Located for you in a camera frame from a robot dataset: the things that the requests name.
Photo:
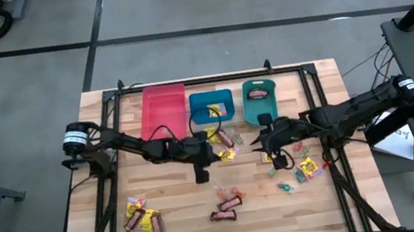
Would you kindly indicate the red zip tie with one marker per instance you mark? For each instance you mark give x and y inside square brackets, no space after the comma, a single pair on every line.
[325,164]

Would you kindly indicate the teal plastic bin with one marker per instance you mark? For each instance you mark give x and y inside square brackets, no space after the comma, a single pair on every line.
[261,115]

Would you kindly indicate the blue plastic bin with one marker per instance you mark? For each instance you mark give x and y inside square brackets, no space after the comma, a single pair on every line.
[198,113]

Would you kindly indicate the teal clear-wrapped candy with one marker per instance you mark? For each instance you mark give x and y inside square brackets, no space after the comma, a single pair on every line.
[285,187]
[299,176]

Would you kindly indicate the black desk leg beam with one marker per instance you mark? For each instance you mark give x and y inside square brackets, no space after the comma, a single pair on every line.
[392,123]

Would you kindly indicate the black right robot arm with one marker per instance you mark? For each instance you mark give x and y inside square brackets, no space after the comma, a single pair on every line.
[350,111]

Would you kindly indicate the pink plastic bin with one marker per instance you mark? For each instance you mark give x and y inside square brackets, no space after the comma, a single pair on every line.
[162,110]

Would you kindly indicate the white paper sheet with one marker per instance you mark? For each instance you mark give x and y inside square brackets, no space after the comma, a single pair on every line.
[399,144]

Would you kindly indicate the brown chocolate bar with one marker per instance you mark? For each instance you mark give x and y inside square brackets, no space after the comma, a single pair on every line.
[223,216]
[158,226]
[226,138]
[230,203]
[134,220]
[257,93]

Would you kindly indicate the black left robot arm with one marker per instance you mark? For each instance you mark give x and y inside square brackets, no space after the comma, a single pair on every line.
[130,141]

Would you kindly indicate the grey post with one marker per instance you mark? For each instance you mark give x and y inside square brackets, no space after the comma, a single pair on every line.
[18,6]

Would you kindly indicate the black aluminium table frame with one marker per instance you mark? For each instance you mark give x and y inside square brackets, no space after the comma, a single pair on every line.
[226,77]

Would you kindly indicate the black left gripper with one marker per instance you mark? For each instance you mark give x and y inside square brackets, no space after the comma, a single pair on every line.
[197,149]

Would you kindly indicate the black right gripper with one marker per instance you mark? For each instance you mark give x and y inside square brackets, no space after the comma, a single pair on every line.
[285,133]

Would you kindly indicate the red clear-wrapped candy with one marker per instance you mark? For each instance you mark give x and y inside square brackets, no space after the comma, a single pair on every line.
[297,146]

